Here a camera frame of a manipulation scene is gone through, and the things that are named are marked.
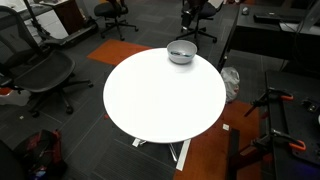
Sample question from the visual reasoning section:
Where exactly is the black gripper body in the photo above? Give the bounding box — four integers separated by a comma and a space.
186, 0, 215, 18

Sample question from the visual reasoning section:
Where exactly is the teal and silver pen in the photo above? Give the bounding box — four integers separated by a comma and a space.
170, 50, 192, 58

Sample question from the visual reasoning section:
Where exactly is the white round bowl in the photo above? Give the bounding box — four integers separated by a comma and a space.
166, 39, 198, 65

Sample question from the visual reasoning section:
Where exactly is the black office desk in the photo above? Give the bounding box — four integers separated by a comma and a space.
217, 3, 320, 72

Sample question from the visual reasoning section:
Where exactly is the black keyboard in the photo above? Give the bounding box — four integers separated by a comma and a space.
253, 12, 302, 25

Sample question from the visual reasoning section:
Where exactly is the white plastic bag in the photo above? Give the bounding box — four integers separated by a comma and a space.
220, 66, 241, 104

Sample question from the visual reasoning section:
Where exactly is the black padded office chair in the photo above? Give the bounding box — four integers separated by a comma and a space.
93, 0, 140, 42

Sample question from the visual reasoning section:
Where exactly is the dark brown wooden cabinet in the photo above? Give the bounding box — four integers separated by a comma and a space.
52, 0, 86, 36

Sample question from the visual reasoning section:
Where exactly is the black floor stand base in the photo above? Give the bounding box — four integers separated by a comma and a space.
22, 0, 100, 48

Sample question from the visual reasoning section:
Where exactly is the white metal table base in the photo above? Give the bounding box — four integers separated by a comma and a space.
131, 137, 193, 173

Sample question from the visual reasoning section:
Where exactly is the large black mesh office chair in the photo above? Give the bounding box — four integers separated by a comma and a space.
0, 5, 94, 118

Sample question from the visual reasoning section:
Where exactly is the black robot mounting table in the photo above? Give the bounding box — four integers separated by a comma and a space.
264, 69, 320, 180

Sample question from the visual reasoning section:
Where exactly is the white object on floor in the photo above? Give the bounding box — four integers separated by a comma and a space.
0, 87, 32, 107

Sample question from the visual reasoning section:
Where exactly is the red and black backpack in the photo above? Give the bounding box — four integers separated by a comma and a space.
13, 128, 68, 180

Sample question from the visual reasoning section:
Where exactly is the black clamp orange handle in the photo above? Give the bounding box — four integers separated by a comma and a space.
244, 87, 295, 118
250, 128, 307, 158

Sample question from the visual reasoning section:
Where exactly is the black upright post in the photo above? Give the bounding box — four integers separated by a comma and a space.
225, 128, 242, 180

